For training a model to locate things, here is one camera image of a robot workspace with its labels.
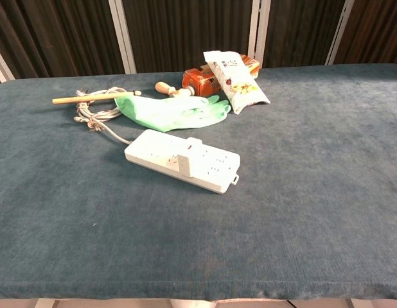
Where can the white plug adapter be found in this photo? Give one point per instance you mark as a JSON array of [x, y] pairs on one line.
[[185, 165]]

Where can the white power strip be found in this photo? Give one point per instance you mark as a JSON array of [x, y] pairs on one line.
[[214, 173]]

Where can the green rubber glove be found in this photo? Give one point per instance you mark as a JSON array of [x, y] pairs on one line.
[[160, 112]]

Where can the orange cardboard box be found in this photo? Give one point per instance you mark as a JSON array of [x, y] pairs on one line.
[[198, 81]]

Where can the white snack bag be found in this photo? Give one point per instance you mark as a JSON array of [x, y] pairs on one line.
[[237, 83]]

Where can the blue table cloth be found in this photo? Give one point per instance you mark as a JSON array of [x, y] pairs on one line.
[[282, 208]]

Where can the dark slatted screen panel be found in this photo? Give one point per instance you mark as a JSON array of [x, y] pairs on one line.
[[301, 32], [57, 38], [185, 32], [378, 29]]

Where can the thin wooden stick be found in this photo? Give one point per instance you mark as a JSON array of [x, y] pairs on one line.
[[89, 97]]

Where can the white screen frame post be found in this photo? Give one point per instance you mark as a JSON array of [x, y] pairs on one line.
[[259, 32], [340, 32], [1, 65], [123, 41]]

